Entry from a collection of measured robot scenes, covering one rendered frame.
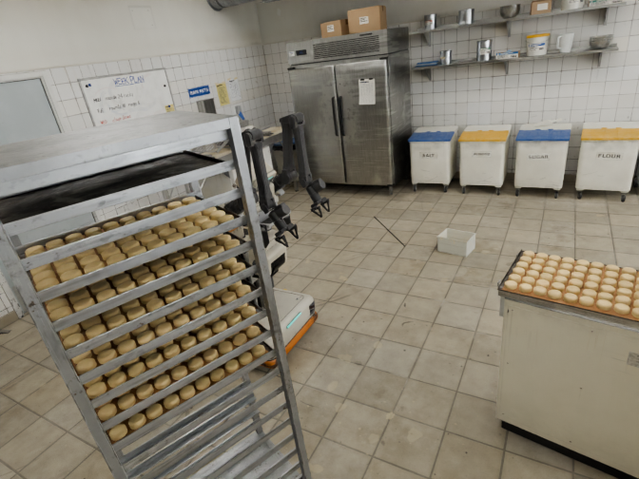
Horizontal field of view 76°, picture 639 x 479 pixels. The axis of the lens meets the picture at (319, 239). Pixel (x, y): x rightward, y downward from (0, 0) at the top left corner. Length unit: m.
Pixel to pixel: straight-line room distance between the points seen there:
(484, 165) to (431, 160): 0.66
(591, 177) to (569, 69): 1.30
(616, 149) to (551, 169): 0.63
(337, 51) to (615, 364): 4.59
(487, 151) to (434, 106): 1.14
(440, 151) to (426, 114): 0.82
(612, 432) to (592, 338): 0.48
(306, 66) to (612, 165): 3.78
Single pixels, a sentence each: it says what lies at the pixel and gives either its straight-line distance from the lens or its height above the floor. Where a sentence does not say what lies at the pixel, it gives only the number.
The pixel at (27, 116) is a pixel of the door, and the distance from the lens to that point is 4.80.
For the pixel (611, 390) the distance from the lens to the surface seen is 2.20.
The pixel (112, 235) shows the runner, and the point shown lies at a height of 1.59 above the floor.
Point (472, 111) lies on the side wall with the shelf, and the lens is 6.08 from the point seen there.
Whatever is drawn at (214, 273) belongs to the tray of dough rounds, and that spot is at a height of 1.32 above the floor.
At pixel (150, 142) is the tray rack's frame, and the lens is 1.15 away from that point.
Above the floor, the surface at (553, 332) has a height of 0.73.
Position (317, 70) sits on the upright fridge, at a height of 1.68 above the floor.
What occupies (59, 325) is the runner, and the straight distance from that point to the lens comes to 1.26.
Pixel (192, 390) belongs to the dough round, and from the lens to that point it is 1.55.
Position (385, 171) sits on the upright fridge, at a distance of 5.59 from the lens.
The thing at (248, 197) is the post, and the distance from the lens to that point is 1.28.
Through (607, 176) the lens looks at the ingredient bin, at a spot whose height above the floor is 0.30.
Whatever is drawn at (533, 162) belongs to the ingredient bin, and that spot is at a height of 0.44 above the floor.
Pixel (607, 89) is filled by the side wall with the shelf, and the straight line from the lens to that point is 5.97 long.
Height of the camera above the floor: 1.97
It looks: 25 degrees down
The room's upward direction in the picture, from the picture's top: 8 degrees counter-clockwise
